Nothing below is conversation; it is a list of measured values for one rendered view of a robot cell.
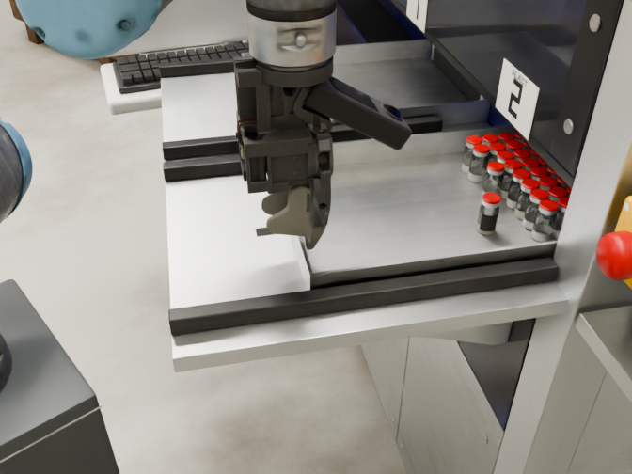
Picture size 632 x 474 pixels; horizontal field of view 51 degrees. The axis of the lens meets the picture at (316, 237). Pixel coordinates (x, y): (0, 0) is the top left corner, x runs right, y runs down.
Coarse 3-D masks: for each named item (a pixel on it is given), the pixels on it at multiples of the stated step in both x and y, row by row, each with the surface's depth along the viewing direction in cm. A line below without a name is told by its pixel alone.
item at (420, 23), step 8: (408, 0) 103; (416, 0) 99; (424, 0) 96; (408, 8) 103; (416, 8) 100; (424, 8) 96; (408, 16) 104; (416, 16) 100; (424, 16) 97; (416, 24) 101; (424, 24) 97; (424, 32) 98
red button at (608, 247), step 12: (600, 240) 55; (612, 240) 53; (624, 240) 53; (600, 252) 55; (612, 252) 53; (624, 252) 52; (600, 264) 55; (612, 264) 53; (624, 264) 52; (612, 276) 54; (624, 276) 53
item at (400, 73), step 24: (336, 48) 114; (360, 48) 115; (384, 48) 116; (408, 48) 117; (336, 72) 113; (360, 72) 113; (384, 72) 113; (408, 72) 113; (432, 72) 113; (384, 96) 106; (408, 96) 106; (432, 96) 106; (456, 96) 106; (336, 120) 94; (456, 120) 98; (480, 120) 99
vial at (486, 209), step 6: (486, 204) 73; (492, 204) 73; (498, 204) 73; (480, 210) 74; (486, 210) 74; (492, 210) 74; (498, 210) 74; (480, 216) 75; (480, 222) 75; (486, 234) 75
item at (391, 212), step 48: (336, 144) 86; (384, 144) 88; (432, 144) 89; (336, 192) 83; (384, 192) 83; (432, 192) 83; (480, 192) 83; (336, 240) 75; (384, 240) 75; (432, 240) 75; (480, 240) 75; (528, 240) 75
